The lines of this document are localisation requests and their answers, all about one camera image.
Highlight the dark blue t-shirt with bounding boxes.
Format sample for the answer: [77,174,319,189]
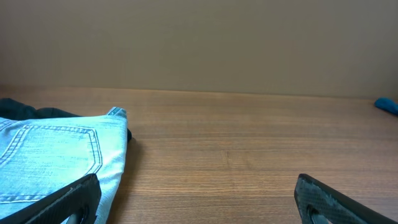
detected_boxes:
[374,98,398,116]

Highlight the folded black garment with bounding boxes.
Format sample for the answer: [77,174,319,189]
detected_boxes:
[1,98,125,128]

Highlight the folded light blue jeans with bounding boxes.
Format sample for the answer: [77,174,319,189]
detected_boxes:
[1,107,128,223]

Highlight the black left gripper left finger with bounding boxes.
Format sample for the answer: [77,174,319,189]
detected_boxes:
[1,174,101,224]

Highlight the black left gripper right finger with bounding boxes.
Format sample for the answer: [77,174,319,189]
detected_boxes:
[294,174,397,224]

